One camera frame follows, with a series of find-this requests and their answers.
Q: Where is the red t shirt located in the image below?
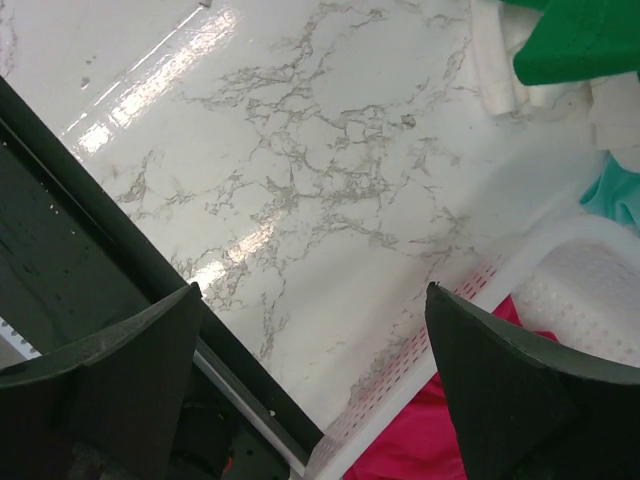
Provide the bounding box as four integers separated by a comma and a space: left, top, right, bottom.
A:
347, 294, 559, 480

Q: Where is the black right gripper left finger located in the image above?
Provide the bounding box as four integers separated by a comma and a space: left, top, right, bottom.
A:
1, 284, 202, 479

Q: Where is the white translucent garment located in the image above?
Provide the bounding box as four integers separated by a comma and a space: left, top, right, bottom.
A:
470, 1, 639, 169

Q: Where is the white plastic laundry basket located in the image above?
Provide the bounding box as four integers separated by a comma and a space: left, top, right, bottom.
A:
304, 215, 639, 479

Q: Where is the teal t shirt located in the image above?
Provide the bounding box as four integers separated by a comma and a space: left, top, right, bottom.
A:
579, 155, 639, 233

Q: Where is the green t shirt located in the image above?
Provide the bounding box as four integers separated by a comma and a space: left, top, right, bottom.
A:
511, 0, 639, 86

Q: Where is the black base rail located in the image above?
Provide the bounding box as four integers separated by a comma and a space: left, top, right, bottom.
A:
1, 84, 321, 479

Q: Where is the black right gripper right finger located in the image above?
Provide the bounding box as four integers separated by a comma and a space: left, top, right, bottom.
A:
425, 282, 639, 479

